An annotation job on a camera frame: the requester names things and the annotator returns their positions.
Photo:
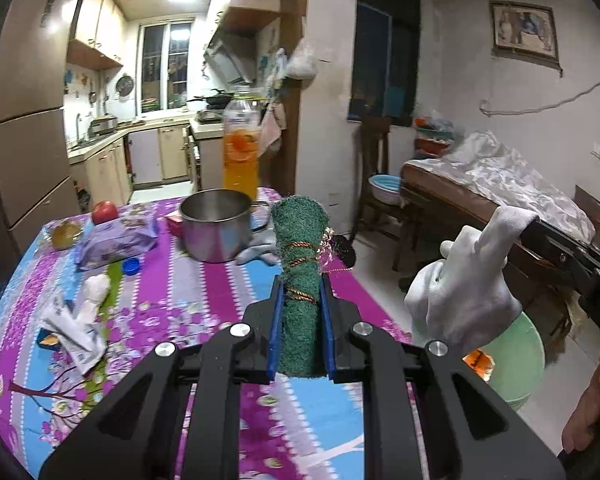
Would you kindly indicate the white crumpled tissue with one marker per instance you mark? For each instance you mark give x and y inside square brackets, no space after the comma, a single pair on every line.
[95,290]

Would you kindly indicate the grey white glove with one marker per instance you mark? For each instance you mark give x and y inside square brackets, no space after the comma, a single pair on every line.
[255,252]

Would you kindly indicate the range hood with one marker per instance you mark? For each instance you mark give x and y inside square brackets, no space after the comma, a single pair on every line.
[230,60]

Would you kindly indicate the red apple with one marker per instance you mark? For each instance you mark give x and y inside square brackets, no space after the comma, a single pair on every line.
[105,212]

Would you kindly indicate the blue bottle cap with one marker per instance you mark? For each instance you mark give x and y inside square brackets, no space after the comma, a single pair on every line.
[132,266]

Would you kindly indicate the black wok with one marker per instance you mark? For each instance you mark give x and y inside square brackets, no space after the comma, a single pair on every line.
[215,98]

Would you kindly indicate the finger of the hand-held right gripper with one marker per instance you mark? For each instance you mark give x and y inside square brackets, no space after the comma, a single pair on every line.
[565,255]

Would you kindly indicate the purple wet wipes pack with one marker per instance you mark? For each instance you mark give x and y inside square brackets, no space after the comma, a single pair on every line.
[115,245]

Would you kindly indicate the beige base cabinets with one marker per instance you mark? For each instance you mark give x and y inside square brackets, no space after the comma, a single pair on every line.
[110,165]

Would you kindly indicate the white crumpled wrappers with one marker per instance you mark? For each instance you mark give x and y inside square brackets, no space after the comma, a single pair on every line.
[67,332]

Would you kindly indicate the wooden chair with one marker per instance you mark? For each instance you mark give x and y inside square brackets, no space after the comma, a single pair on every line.
[375,150]

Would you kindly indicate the framed wall picture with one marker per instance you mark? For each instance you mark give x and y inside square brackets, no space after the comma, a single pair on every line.
[524,32]

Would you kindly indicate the beige wall cabinets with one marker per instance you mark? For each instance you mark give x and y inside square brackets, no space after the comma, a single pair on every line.
[97,25]

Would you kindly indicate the beige refrigerator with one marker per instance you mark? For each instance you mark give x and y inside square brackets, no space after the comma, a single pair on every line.
[30,110]

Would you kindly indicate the small red box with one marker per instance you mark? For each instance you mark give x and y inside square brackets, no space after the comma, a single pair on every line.
[174,224]

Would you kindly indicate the floral purple tablecloth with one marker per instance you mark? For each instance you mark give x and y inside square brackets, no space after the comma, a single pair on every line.
[180,290]

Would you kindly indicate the white bed sheet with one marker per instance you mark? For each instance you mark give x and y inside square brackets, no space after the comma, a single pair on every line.
[505,175]

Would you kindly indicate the stack of colourful basins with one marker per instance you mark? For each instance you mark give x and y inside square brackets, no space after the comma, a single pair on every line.
[432,140]

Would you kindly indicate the green scouring pad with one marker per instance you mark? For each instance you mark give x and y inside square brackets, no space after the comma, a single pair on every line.
[300,320]

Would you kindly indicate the green plastic basin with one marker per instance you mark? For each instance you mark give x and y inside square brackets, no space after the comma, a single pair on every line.
[517,360]

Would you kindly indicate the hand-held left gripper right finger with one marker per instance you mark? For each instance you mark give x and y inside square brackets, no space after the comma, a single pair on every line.
[328,330]

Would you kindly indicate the yellow pear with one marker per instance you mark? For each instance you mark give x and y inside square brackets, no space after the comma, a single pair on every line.
[67,235]

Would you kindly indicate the kitchen window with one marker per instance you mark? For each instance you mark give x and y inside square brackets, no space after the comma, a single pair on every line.
[165,70]

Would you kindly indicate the wall cabinet above range hood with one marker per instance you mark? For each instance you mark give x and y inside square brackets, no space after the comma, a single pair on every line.
[250,5]

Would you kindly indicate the blue basin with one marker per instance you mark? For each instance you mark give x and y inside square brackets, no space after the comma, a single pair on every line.
[386,189]

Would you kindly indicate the hanging white plastic bag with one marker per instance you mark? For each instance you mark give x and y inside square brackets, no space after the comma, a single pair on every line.
[301,62]

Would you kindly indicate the dark window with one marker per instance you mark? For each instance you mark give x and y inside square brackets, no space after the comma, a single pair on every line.
[380,50]

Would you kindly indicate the wooden bed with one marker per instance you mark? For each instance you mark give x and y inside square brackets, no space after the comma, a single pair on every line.
[455,205]

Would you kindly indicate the orange juice bottle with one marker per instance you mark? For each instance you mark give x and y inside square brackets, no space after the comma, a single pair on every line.
[240,160]

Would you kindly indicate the hanging towel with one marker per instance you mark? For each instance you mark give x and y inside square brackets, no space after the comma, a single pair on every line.
[272,130]

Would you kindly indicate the person's right hand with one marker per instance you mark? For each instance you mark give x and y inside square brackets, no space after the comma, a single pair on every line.
[595,400]

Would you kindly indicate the steel pot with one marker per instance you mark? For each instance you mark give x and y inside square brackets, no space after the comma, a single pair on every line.
[215,240]

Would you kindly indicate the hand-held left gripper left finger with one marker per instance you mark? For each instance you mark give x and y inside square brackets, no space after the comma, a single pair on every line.
[276,330]

